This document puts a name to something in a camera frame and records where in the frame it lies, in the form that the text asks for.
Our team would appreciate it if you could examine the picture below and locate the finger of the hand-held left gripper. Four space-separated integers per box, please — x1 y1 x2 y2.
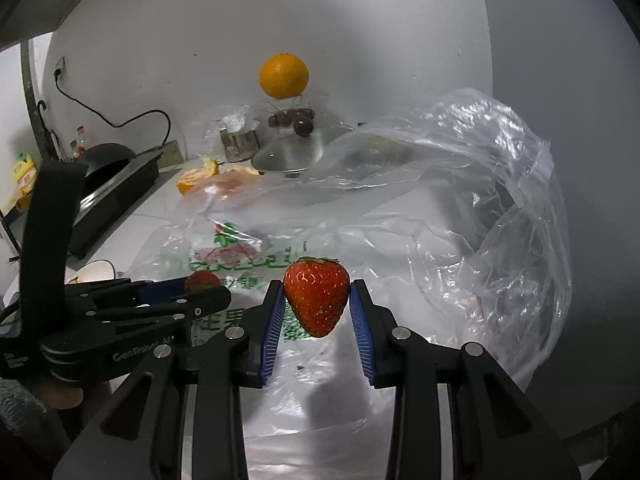
94 286 234 337
65 274 193 307

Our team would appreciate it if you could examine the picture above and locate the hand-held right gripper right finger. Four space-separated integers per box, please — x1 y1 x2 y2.
350 280 581 480

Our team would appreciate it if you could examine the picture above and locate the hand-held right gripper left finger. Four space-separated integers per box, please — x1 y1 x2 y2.
52 280 287 480

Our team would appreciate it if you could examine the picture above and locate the round red strawberry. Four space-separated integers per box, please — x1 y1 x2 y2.
184 270 222 294

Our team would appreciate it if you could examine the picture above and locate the white plate with dark rim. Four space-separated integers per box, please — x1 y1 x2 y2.
65 259 117 286

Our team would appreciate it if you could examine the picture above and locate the pointed red strawberry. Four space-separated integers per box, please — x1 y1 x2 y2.
283 256 351 339

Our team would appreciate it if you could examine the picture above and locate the clear printed plastic bag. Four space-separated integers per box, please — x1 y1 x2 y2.
120 87 574 480

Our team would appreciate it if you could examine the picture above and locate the person's left hand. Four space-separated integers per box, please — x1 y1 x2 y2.
42 379 84 410

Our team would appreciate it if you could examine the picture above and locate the yellow oil bottle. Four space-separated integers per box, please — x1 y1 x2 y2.
12 152 39 197

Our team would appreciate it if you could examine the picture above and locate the black induction cooker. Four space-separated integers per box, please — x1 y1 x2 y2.
65 150 164 257

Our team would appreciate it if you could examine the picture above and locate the half peeled orange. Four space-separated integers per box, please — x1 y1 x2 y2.
176 157 221 197

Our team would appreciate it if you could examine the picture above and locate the black wok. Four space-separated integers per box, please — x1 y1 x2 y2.
75 143 137 177

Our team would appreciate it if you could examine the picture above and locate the open orange peel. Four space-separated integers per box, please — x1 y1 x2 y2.
192 167 264 202

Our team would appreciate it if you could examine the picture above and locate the grey vertical pipe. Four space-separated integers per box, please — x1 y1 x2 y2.
20 35 57 162

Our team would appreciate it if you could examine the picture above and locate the steel cup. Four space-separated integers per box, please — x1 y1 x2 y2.
220 127 261 164

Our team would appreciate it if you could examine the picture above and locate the crumpled clear plastic wrap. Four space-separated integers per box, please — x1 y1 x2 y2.
201 105 262 162

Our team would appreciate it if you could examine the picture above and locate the clear glass jar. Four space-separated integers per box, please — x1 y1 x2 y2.
266 100 317 137

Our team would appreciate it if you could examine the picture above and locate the whole orange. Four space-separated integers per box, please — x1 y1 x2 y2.
259 53 310 101

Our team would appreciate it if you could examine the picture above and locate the steel range hood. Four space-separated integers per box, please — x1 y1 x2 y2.
0 0 132 54

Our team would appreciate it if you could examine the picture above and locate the steel saucepan with wooden handle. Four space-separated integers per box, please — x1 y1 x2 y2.
254 162 314 180

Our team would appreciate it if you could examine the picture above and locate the black cooker power cable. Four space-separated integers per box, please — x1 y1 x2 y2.
53 71 172 162

